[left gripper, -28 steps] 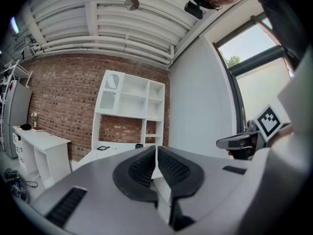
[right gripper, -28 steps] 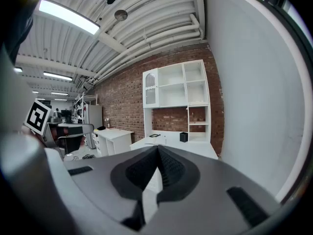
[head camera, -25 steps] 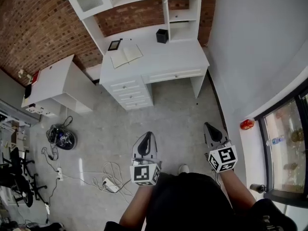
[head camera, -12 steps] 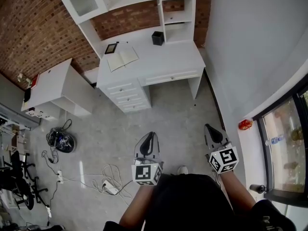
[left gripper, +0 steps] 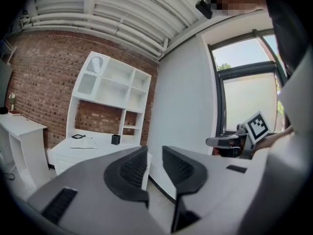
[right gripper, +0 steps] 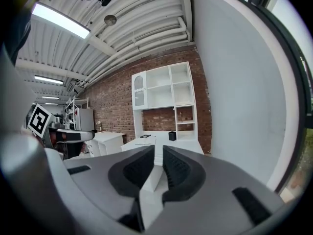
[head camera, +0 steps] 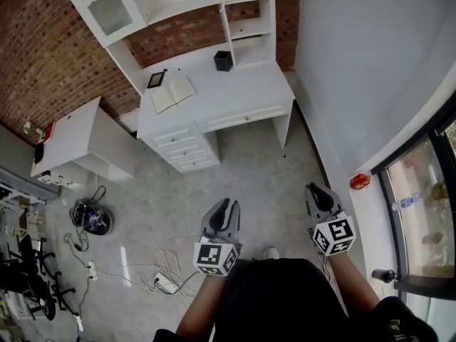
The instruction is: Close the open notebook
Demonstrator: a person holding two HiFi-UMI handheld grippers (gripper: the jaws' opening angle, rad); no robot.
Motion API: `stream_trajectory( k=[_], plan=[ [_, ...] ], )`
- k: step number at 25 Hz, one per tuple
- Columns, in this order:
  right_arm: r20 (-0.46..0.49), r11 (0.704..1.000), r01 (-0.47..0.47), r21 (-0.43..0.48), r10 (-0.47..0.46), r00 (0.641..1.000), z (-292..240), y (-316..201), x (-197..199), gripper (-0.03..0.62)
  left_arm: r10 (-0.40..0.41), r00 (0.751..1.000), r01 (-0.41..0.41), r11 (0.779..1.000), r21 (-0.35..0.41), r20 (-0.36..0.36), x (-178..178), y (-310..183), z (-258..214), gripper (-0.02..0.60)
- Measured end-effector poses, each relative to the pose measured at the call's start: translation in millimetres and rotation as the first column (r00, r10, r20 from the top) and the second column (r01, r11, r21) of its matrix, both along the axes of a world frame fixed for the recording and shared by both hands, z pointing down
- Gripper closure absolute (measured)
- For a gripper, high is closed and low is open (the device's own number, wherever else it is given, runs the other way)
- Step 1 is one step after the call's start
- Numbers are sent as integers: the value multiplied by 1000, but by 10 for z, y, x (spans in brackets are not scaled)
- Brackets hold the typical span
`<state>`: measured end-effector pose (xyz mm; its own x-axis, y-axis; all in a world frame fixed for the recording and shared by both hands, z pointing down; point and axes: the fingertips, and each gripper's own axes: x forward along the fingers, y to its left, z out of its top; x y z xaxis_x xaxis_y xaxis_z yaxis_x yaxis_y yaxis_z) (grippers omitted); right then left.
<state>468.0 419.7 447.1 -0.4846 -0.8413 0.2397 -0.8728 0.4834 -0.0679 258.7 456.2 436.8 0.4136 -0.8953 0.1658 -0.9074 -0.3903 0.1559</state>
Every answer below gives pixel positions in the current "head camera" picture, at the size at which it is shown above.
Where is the white desk with drawers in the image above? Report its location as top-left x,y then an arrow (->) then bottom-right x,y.
136,60 -> 297,175

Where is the person's right forearm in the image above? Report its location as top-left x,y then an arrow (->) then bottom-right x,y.
325,252 -> 381,317

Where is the large white power strip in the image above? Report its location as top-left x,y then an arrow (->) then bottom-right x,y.
152,271 -> 180,295

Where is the round black floor device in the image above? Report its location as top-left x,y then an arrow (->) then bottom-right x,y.
68,197 -> 116,236

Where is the red book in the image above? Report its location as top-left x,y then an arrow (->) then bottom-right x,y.
42,120 -> 56,145

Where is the black window frame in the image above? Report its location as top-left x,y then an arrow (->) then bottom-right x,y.
370,114 -> 456,302

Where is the person's left forearm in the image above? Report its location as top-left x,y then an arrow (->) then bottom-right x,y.
175,268 -> 229,335

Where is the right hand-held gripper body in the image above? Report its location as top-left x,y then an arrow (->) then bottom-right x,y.
308,207 -> 358,257

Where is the clear plastic water bottle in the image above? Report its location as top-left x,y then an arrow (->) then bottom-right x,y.
391,191 -> 425,212

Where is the white side cabinet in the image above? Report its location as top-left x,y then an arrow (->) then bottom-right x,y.
29,95 -> 137,193

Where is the black office chair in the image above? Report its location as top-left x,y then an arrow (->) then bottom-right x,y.
0,234 -> 76,322

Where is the person's black clothing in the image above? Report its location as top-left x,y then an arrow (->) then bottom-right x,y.
152,257 -> 440,342

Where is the cream notebook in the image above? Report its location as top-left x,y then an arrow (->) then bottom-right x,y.
150,74 -> 198,115

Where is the black flask bottle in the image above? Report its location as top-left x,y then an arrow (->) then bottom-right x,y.
370,268 -> 398,284

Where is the grey metal rack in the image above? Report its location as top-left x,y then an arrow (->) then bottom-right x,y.
0,165 -> 60,207

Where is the black pen holder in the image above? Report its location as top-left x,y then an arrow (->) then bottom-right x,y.
213,50 -> 233,73

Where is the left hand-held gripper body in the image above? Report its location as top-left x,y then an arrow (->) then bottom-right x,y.
193,226 -> 244,278

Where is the white cable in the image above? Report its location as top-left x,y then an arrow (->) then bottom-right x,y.
123,248 -> 201,303

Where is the white hutch shelf unit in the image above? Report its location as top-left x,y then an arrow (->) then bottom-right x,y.
56,0 -> 277,96

